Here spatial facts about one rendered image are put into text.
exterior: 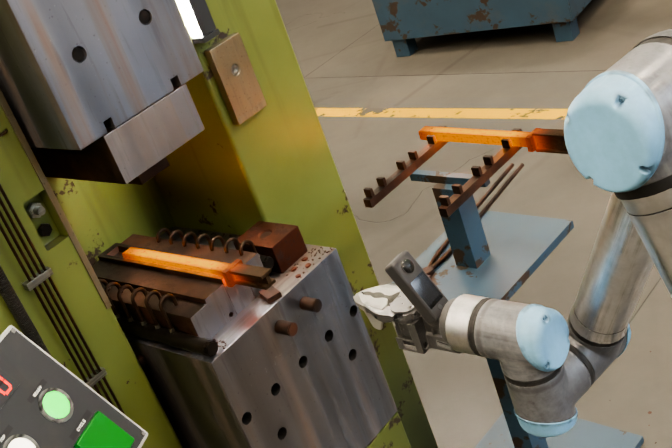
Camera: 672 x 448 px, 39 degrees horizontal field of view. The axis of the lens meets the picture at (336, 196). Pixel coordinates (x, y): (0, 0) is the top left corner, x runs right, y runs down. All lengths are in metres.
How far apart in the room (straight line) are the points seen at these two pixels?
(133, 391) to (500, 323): 0.81
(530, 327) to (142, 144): 0.74
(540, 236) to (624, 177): 1.21
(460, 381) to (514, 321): 1.60
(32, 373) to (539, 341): 0.76
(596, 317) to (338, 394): 0.73
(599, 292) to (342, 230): 0.96
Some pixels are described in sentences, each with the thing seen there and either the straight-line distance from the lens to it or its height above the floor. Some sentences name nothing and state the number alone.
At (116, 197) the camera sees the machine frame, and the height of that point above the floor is 1.06.
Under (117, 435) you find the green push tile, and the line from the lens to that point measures 1.55.
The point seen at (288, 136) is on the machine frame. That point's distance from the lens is 2.12.
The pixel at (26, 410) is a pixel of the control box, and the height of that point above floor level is 1.12.
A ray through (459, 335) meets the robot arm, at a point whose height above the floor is 0.99.
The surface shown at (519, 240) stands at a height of 0.68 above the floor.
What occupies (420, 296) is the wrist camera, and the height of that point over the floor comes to 1.04.
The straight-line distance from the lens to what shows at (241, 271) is 1.80.
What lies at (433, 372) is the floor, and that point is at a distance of 3.06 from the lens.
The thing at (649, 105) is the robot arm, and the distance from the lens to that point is 1.03.
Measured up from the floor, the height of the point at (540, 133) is 0.96.
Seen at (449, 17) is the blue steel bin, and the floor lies 0.22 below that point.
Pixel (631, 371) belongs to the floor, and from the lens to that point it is 2.88.
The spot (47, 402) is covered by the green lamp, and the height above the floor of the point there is 1.10.
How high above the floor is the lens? 1.83
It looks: 25 degrees down
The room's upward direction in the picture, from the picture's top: 20 degrees counter-clockwise
